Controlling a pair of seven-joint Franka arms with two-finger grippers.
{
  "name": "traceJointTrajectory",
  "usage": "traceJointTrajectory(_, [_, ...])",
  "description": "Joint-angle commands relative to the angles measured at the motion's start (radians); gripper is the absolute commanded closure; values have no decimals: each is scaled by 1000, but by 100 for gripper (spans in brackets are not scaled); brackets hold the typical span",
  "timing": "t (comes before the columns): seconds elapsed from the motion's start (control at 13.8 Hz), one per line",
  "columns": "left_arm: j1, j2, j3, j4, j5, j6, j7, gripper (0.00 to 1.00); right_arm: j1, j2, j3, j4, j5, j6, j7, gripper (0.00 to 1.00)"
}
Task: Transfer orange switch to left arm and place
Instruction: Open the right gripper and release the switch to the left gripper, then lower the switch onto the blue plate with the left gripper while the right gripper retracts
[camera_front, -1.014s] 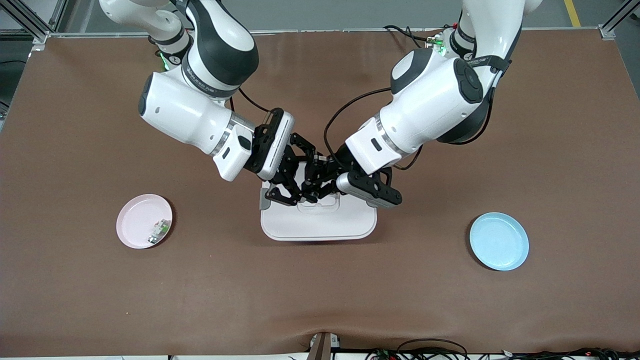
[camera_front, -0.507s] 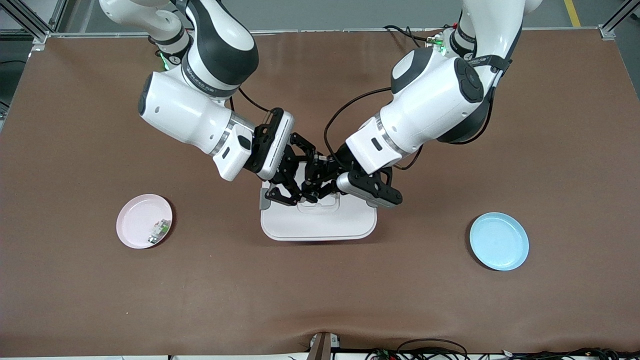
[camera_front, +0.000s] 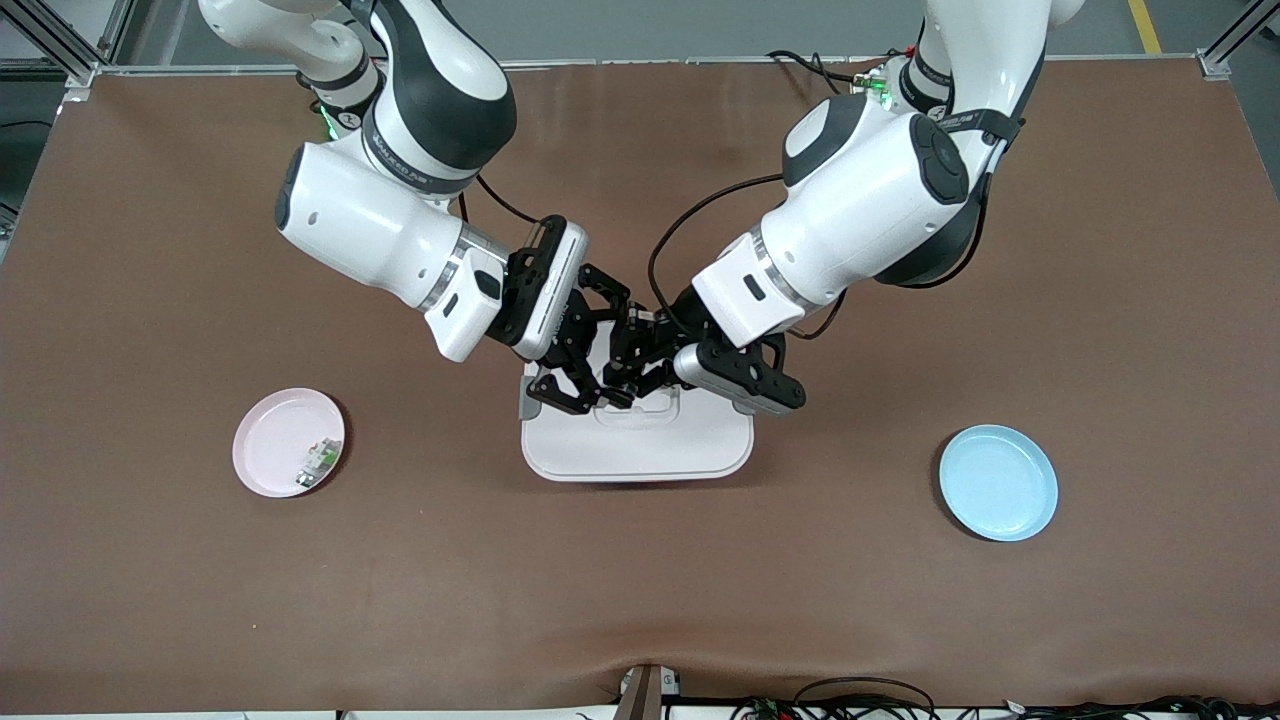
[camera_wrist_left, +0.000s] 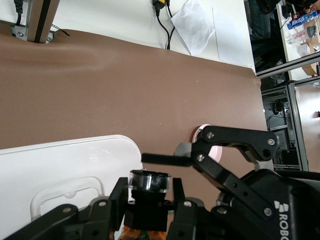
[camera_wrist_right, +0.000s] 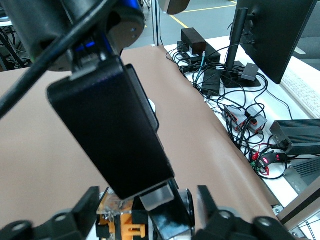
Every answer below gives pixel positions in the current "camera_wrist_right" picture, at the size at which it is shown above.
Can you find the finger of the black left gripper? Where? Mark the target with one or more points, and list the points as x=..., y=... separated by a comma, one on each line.
x=170, y=220

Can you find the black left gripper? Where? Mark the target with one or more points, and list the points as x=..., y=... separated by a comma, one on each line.
x=107, y=125

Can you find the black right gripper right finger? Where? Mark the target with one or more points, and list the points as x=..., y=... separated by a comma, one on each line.
x=225, y=225

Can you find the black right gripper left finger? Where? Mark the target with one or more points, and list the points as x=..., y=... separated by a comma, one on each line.
x=75, y=222

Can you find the dark brown box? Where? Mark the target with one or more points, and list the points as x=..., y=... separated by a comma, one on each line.
x=193, y=40

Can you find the small dark grey box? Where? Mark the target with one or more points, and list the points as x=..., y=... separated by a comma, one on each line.
x=250, y=71

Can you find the light blue plate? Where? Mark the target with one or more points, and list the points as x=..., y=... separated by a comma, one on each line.
x=152, y=106

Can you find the red glowing small device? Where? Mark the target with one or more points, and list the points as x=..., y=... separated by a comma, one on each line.
x=266, y=160

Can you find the grey finned heat sink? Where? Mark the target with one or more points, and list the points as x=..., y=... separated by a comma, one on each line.
x=305, y=170

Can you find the grey hub orange trim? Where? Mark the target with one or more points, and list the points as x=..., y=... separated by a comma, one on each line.
x=257, y=122
x=233, y=116

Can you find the black power adapter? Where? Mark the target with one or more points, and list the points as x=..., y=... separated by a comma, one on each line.
x=211, y=81

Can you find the black finned power supply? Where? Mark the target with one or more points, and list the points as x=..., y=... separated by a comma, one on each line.
x=300, y=135

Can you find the white keyboard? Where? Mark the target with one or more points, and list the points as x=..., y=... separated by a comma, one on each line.
x=302, y=92

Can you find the black monitor stand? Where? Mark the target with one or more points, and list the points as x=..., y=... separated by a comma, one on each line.
x=235, y=37

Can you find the black computer monitor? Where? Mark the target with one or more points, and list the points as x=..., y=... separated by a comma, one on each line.
x=275, y=32

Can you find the aluminium table corner frame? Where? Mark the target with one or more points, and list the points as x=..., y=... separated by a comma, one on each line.
x=297, y=212

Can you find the aluminium frame post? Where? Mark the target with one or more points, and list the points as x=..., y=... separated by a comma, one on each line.
x=156, y=25

